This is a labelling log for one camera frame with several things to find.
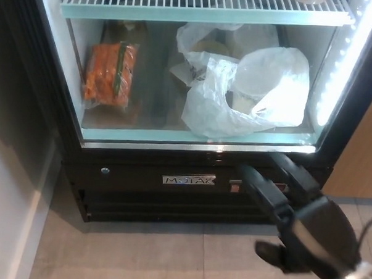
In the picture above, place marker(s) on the red rocker switch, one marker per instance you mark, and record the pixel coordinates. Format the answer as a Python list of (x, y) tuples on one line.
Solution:
[(235, 186)]

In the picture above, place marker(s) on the round silver key lock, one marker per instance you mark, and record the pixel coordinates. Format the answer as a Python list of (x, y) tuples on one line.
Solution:
[(105, 170)]

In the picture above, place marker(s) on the silver Motak logo plate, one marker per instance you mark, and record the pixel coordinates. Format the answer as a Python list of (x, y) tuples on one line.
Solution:
[(188, 181)]

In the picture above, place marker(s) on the bag of orange carrots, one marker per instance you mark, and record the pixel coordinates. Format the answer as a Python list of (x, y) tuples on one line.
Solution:
[(105, 74)]

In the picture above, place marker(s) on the white LED light strip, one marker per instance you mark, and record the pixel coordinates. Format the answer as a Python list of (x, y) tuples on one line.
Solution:
[(333, 90)]

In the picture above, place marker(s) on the black display refrigerator body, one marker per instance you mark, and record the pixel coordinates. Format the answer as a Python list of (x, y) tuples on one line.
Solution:
[(141, 177)]

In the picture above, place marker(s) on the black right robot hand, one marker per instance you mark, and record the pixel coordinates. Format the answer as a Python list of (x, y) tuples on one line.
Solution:
[(324, 232)]

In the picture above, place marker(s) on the round container white lid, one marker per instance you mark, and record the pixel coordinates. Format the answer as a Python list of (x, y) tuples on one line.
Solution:
[(250, 80)]

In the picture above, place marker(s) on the black base vent grille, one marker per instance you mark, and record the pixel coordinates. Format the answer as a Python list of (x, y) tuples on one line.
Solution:
[(170, 206)]

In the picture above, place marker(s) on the wooden cabinet panel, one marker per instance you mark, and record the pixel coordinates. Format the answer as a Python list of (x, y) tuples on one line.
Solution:
[(358, 153)]

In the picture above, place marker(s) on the large white plastic bag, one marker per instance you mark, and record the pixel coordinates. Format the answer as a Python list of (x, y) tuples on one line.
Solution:
[(205, 115)]

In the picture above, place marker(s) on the clear crumpled plastic bag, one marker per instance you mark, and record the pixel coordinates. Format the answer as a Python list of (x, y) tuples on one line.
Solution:
[(185, 37)]

